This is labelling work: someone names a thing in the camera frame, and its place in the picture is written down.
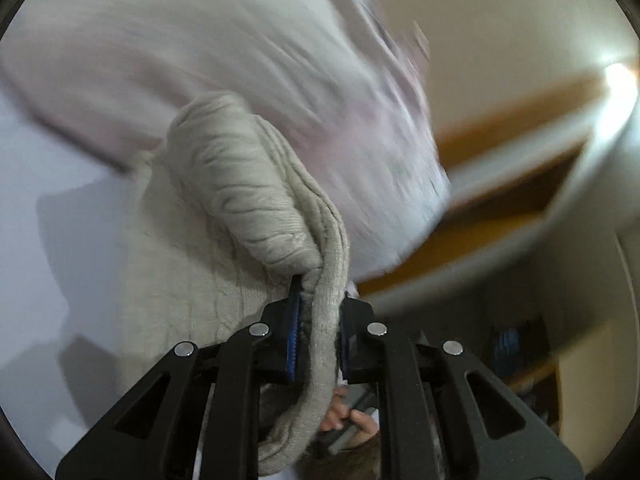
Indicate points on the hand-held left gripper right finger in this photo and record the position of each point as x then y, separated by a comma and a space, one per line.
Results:
350, 345

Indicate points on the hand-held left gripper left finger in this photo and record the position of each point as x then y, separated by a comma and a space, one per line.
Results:
293, 330

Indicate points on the beige knitted sweater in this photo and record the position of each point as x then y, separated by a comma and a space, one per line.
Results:
225, 200

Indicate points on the person's right hand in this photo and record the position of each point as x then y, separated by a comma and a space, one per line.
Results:
337, 412

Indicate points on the dark blue object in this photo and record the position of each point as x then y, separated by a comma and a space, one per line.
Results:
515, 347

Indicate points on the pale pink cloth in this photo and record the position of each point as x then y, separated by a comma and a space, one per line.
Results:
200, 35

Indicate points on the bright lamp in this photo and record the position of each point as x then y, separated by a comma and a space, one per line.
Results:
620, 77

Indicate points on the brown wooden frame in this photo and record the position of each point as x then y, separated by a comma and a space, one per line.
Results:
500, 230

